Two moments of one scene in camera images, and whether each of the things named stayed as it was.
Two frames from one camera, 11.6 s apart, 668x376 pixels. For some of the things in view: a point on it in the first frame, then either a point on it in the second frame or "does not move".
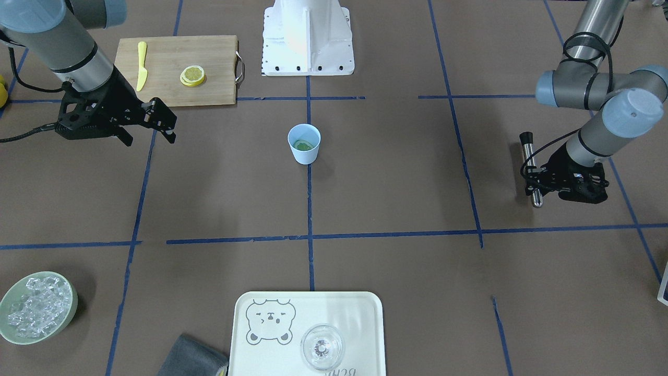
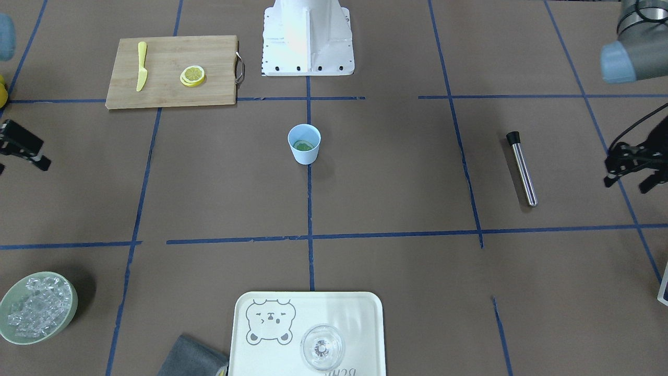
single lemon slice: [302, 145] does not move
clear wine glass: [321, 346] does not move
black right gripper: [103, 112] → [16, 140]
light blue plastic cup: [305, 140] does not move
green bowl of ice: [37, 307] does not move
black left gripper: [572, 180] → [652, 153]
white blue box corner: [665, 280] does not move
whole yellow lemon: [3, 92] does not move
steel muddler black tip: [526, 140] → [513, 137]
